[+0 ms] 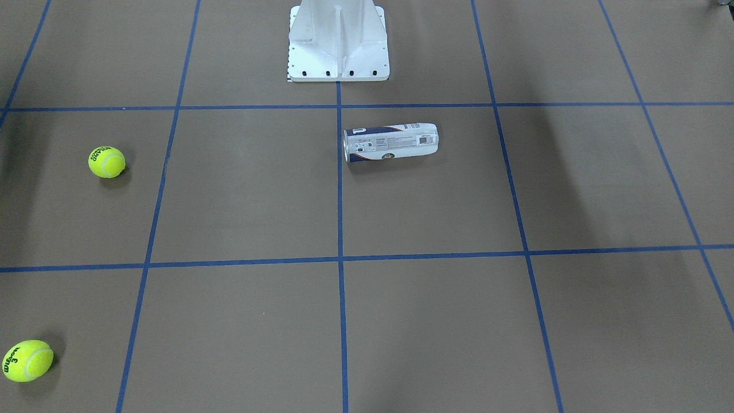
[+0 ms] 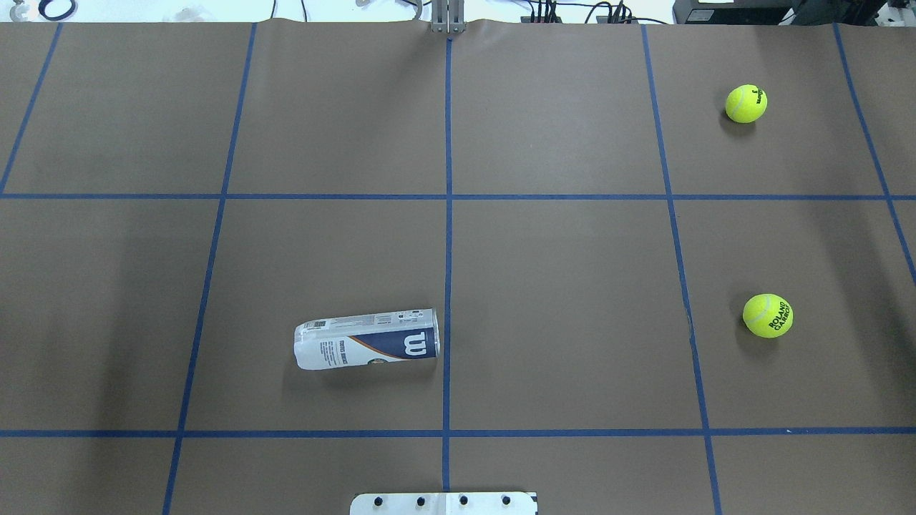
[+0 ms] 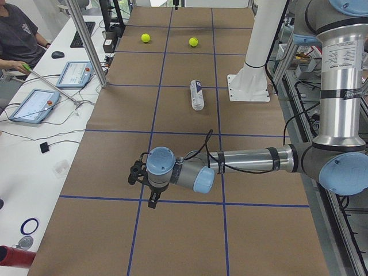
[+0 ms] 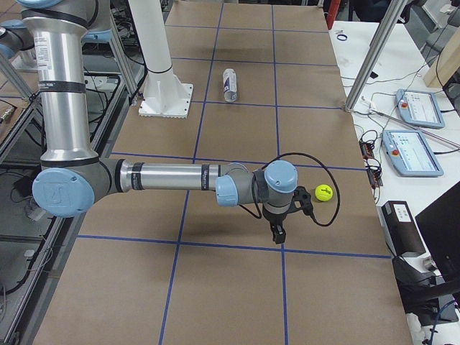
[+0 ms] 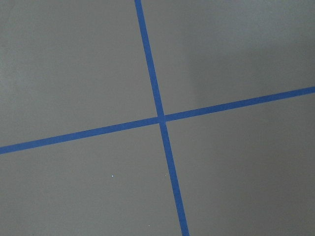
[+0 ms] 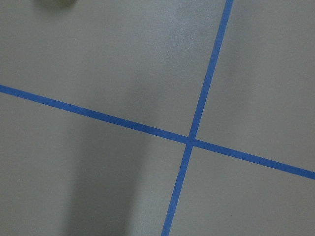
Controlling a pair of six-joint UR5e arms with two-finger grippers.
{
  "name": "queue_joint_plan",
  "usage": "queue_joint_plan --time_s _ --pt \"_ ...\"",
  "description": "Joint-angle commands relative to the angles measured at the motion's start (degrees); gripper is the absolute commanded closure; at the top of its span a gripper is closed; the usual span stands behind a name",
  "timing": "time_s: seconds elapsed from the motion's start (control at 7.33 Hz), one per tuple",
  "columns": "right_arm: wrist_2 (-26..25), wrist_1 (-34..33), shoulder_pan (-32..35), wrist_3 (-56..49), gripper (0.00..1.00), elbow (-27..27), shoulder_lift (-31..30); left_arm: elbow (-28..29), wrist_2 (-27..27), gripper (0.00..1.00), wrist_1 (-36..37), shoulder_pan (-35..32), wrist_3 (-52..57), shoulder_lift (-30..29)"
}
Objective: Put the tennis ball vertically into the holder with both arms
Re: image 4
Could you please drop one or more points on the black computer monitor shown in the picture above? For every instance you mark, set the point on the black computer monitor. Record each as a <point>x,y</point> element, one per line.
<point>439,226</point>

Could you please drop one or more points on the yellow Wilson tennis ball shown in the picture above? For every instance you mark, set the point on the yellow Wilson tennis ball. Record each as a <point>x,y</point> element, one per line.
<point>324,192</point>

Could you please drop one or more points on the aluminium frame post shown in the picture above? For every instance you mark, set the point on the aluminium frame post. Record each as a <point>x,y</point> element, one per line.
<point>378,42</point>

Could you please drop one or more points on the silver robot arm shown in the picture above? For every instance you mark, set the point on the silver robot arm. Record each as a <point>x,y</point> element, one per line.
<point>15,37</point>
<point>74,176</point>

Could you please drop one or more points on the lower teach pendant tablet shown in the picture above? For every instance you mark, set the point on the lower teach pendant tablet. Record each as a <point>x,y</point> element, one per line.
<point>410,153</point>

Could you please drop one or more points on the black box on table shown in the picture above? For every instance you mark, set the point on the black box on table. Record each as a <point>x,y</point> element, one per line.
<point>405,240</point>

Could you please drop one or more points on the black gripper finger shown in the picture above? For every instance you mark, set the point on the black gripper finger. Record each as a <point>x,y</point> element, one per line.
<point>278,233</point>

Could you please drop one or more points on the teach pendant tablet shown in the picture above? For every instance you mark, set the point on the teach pendant tablet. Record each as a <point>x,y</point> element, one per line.
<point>410,153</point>
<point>419,108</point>

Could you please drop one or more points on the upper teach pendant tablet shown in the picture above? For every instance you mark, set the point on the upper teach pendant tablet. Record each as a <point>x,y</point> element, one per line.
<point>419,108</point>

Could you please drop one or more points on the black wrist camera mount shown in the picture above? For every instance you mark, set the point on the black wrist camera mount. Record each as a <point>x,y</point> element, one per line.
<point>301,201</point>

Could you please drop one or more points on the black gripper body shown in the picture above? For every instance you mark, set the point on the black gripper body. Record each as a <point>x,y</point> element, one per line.
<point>274,218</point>

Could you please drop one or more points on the clear tennis ball can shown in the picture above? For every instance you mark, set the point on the clear tennis ball can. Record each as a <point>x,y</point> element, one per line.
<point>230,85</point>

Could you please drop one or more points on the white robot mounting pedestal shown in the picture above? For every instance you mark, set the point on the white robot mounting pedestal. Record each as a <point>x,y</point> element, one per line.
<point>163,94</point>

